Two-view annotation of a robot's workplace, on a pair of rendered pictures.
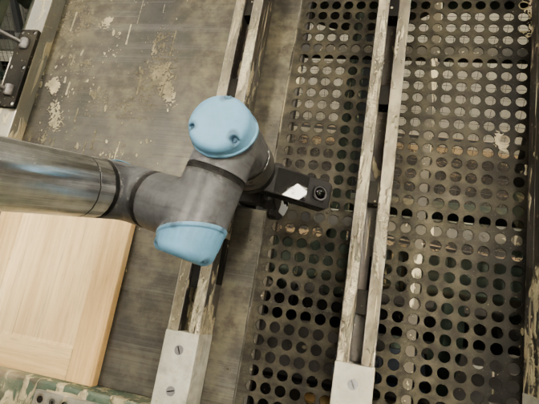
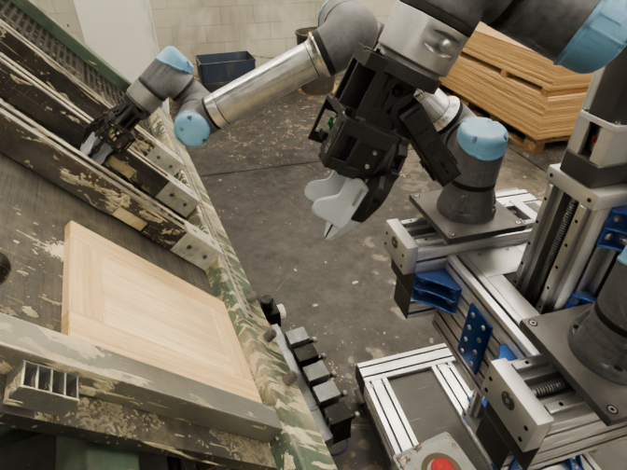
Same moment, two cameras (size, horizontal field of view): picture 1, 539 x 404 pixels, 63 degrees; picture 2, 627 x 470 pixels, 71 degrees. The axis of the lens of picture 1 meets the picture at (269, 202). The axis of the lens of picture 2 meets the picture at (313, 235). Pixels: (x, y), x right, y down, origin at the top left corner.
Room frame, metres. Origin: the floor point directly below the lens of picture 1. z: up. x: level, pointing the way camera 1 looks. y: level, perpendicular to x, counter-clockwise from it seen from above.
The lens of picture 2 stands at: (0.91, 1.08, 1.67)
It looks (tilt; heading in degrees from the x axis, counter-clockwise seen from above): 36 degrees down; 231
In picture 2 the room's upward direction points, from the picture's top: straight up
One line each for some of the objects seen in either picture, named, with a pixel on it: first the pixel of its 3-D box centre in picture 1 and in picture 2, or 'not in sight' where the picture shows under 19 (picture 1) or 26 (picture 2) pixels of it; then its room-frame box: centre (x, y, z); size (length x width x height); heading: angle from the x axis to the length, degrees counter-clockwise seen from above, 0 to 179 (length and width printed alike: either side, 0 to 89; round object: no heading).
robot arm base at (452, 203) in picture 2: not in sight; (468, 192); (-0.03, 0.56, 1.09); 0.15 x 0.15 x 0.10
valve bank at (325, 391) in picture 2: not in sight; (303, 372); (0.48, 0.50, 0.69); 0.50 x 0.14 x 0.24; 75
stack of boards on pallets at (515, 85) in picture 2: not in sight; (507, 66); (-3.67, -1.38, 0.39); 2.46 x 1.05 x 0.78; 67
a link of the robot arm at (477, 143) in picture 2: not in sight; (478, 150); (-0.03, 0.55, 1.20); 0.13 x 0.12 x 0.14; 57
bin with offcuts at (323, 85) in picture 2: not in sight; (317, 61); (-2.40, -2.99, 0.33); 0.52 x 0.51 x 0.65; 67
